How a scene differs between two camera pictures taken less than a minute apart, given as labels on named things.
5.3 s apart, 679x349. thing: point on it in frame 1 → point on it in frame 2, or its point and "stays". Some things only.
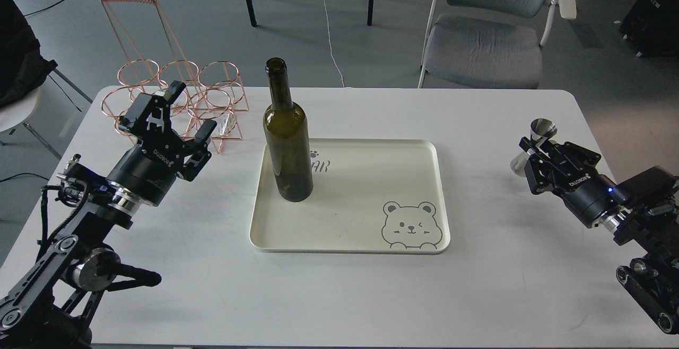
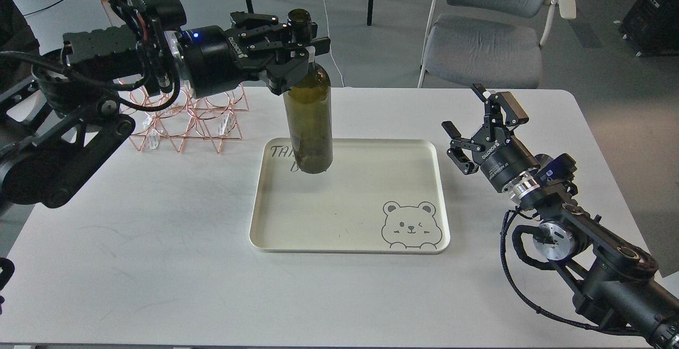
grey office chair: x=488 y=26 stays
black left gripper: x=148 y=171 → x=218 y=60
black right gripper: x=590 y=195 → x=503 y=158
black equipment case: x=651 y=26 stays
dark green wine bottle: x=288 y=137 → x=307 y=111
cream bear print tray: x=368 y=195 stays
